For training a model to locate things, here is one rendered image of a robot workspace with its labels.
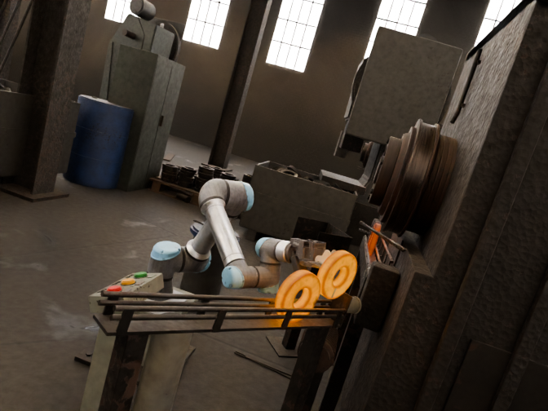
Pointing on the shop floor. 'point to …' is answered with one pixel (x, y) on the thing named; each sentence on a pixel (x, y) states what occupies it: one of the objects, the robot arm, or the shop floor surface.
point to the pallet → (189, 180)
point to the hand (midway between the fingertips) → (338, 268)
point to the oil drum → (99, 143)
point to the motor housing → (320, 364)
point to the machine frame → (475, 251)
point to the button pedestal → (103, 352)
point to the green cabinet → (145, 111)
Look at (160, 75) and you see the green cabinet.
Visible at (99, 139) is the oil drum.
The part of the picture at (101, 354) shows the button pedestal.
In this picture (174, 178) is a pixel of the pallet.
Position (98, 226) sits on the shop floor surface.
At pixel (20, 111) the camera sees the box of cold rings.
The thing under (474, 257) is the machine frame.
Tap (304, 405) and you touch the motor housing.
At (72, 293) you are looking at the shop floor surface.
